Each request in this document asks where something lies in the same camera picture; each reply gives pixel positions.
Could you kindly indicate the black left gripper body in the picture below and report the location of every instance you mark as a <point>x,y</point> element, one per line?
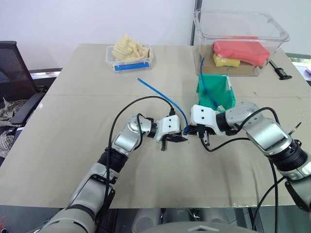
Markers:
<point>173,135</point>

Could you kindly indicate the yellow sponge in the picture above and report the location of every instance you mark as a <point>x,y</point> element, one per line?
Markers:
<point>226,62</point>

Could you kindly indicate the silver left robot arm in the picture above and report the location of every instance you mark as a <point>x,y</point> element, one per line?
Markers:
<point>126,140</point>

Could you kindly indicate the yellow crumpled cloth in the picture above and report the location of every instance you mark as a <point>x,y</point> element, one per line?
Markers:
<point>128,48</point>

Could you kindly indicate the dark window frame post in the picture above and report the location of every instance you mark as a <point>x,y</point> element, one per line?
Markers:
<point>193,36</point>

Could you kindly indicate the grey rounded shape under table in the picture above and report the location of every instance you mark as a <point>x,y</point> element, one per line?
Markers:
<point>215,214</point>
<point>145,217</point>

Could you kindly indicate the small clear plastic container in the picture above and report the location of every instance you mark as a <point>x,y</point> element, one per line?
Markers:
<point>109,58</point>

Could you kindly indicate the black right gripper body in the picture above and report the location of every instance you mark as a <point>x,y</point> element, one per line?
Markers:
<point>196,129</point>

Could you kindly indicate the blue tape label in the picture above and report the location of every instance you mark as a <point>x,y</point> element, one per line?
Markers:
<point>131,66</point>

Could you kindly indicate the large clear plastic container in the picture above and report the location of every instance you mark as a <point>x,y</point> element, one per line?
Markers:
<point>243,24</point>

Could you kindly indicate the black caliper tool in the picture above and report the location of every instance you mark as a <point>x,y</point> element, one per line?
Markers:
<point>281,74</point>

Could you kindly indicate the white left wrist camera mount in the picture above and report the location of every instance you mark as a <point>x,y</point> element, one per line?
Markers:
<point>170,125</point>

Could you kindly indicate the green plastic bin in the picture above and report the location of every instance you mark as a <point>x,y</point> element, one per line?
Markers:
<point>218,89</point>

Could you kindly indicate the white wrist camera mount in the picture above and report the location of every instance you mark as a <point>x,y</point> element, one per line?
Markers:
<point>170,125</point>
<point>202,116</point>

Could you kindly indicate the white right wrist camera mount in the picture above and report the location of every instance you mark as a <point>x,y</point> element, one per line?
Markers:
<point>202,116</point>

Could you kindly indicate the plaid cloth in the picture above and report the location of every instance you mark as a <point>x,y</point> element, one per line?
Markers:
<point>9,109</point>

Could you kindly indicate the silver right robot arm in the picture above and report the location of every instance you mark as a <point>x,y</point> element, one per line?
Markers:
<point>267,136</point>

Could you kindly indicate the black mesh office chair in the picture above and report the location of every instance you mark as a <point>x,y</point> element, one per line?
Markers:
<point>12,72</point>

